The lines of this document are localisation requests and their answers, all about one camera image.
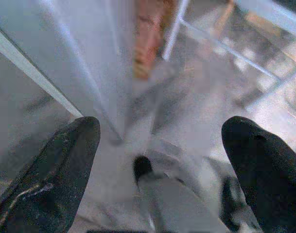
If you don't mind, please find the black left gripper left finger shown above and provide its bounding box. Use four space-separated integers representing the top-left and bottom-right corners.
0 116 101 233

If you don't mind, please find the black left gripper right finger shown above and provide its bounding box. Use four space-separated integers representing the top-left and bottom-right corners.
221 116 296 233

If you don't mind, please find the reddish brown object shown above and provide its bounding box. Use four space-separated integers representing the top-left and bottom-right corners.
133 0 172 80

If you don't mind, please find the white metal frame stand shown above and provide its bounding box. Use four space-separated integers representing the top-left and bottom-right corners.
161 0 296 114

